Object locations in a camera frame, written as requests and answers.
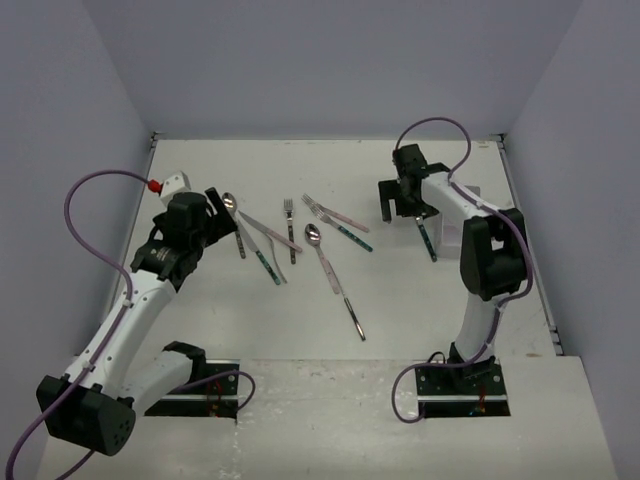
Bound spoon with dark handle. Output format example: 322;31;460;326
222;192;246;259

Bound knife with teal handle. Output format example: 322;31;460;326
238;221;281;285

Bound fork with teal handle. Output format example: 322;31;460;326
311;207;373;252

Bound fork with pink handle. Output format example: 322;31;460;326
301;193;370;233

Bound spoon with pink handle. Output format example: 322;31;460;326
304;223;342;295

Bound knife with dark handle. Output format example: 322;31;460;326
343;295;366;342

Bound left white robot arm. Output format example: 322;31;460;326
36;188;237;456

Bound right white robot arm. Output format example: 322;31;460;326
378;144;532;393

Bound white divided utensil container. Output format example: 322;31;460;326
436;189;483;260

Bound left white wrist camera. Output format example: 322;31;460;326
159;171;191;207

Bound knife with pink handle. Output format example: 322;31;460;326
239;211;303;253

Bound fork with dark handle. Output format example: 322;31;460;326
283;198;296;265

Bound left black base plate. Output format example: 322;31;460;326
145;375;239;420

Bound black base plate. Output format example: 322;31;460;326
415;357;511;419
145;375;239;420

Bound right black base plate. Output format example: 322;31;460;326
415;357;511;419

